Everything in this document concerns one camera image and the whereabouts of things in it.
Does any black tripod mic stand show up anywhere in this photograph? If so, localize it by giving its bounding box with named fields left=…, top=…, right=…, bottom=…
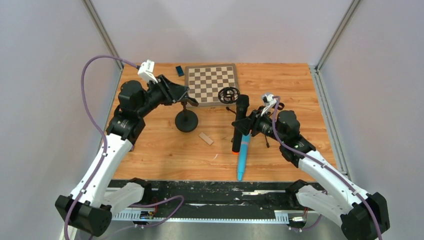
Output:
left=218, top=87, right=285, bottom=148

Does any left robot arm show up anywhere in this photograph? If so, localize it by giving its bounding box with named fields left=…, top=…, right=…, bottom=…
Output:
left=55, top=75, right=199, bottom=240

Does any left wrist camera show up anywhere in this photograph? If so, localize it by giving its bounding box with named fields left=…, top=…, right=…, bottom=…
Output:
left=137, top=59, right=159, bottom=84

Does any chessboard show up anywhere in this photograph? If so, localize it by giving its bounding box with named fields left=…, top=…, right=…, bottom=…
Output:
left=184, top=63, right=239, bottom=107

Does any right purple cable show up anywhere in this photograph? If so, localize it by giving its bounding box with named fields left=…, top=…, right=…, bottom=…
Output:
left=269, top=95, right=383, bottom=240

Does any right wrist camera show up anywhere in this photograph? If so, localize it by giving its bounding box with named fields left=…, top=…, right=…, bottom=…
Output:
left=260, top=93, right=277, bottom=116

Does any blue microphone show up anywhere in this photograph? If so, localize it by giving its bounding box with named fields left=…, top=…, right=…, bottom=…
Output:
left=237, top=134, right=251, bottom=182

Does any purple cable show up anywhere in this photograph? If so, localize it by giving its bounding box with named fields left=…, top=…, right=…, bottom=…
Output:
left=269, top=95, right=383, bottom=240
left=63, top=54, right=185, bottom=240

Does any small wooden block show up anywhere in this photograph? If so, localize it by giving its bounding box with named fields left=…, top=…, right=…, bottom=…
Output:
left=198, top=132, right=214, bottom=145

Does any black microphone orange end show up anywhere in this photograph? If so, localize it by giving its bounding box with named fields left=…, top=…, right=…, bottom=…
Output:
left=231, top=94, right=250, bottom=154

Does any black round-base mic stand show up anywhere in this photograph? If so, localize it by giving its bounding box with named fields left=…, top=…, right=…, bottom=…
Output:
left=174, top=102, right=199, bottom=133

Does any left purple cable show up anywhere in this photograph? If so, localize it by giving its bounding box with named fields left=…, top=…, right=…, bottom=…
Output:
left=63, top=54, right=185, bottom=240

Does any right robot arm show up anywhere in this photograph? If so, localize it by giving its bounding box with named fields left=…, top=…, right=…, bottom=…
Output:
left=232, top=109, right=390, bottom=240

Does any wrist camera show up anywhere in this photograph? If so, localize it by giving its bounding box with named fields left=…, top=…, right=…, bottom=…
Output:
left=137, top=59, right=159, bottom=84
left=260, top=93, right=277, bottom=116

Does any blue toy brick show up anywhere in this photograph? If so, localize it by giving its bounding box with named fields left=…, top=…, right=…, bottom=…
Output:
left=175, top=65, right=184, bottom=77

